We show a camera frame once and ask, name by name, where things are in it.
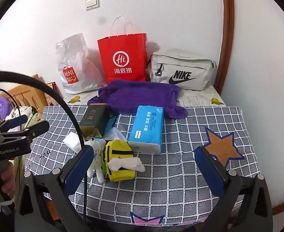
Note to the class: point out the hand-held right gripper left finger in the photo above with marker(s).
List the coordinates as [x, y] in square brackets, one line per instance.
[79, 165]

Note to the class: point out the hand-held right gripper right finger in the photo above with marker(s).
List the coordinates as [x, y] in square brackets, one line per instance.
[210, 171]

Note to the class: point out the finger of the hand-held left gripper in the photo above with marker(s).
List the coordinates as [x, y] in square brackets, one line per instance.
[35, 129]
[16, 120]

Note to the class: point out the white square tissue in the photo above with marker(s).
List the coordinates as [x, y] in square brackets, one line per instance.
[72, 141]

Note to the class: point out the clear plastic pouch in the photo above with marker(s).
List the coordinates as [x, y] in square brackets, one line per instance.
[115, 134]

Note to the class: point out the person's left hand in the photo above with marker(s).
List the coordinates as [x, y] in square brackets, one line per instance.
[5, 182]

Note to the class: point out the white spotted plush toy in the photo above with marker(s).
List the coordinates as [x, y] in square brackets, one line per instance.
[20, 112]

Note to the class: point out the purple plush toy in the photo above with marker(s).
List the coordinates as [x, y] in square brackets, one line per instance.
[3, 107]

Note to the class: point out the light wooden furniture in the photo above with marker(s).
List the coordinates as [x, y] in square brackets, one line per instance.
[28, 94]

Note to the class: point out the grey checked blanket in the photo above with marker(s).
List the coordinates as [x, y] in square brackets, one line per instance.
[175, 178]

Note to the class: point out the red edged brown box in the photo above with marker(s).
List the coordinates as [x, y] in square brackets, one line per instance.
[51, 87]

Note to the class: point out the dark green tin box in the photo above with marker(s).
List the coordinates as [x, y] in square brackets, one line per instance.
[93, 118]

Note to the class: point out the blue tissue pack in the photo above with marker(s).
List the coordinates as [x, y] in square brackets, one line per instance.
[146, 128]

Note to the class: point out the white plastic shopping bag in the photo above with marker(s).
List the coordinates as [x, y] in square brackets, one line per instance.
[70, 55]

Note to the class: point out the purple towel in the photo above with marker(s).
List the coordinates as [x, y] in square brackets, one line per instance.
[137, 94]

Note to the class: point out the grey sling bag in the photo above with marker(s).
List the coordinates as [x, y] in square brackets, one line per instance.
[180, 65]

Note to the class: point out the red paper shopping bag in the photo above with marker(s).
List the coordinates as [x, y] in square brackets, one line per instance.
[122, 48]

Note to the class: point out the brown wooden frame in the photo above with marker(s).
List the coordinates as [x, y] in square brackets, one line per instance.
[227, 41]

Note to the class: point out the white wall switch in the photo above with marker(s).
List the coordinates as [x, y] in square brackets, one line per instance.
[92, 3]

